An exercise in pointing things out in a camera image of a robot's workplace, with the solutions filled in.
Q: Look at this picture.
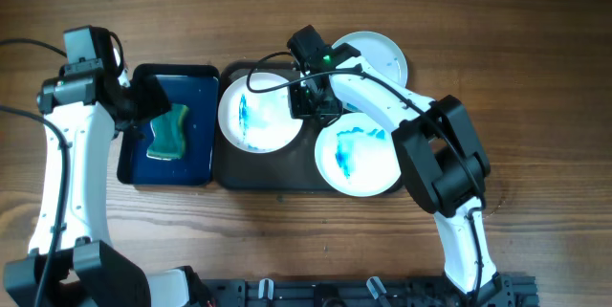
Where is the green yellow sponge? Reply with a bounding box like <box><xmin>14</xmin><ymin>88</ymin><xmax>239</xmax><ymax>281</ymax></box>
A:
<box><xmin>146</xmin><ymin>103</ymin><xmax>189</xmax><ymax>161</ymax></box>

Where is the white plate stained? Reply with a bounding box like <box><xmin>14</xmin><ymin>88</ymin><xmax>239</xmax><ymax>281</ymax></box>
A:
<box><xmin>217</xmin><ymin>76</ymin><xmax>303</xmax><ymax>154</ymax></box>
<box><xmin>315</xmin><ymin>113</ymin><xmax>401</xmax><ymax>197</ymax></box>

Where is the white plate front stained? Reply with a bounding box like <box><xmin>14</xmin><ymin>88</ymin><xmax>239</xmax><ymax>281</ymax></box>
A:
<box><xmin>315</xmin><ymin>113</ymin><xmax>401</xmax><ymax>197</ymax></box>

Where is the white plate back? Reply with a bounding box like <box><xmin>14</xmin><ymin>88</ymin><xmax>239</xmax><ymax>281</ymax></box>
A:
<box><xmin>332</xmin><ymin>31</ymin><xmax>409</xmax><ymax>87</ymax></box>

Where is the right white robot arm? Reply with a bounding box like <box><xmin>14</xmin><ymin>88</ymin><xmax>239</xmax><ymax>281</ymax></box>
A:
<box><xmin>287</xmin><ymin>42</ymin><xmax>497</xmax><ymax>301</ymax></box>

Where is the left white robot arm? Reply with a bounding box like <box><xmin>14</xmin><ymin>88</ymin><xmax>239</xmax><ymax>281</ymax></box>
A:
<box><xmin>4</xmin><ymin>68</ymin><xmax>215</xmax><ymax>306</ymax></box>

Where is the blue water tray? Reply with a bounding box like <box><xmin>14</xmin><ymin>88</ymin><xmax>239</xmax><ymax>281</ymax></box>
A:
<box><xmin>117</xmin><ymin>63</ymin><xmax>220</xmax><ymax>186</ymax></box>

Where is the dark brown serving tray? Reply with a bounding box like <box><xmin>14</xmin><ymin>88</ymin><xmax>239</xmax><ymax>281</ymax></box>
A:
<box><xmin>213</xmin><ymin>60</ymin><xmax>407</xmax><ymax>192</ymax></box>

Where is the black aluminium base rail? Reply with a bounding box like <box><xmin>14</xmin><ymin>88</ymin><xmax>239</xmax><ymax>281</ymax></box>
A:
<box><xmin>205</xmin><ymin>274</ymin><xmax>540</xmax><ymax>307</ymax></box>

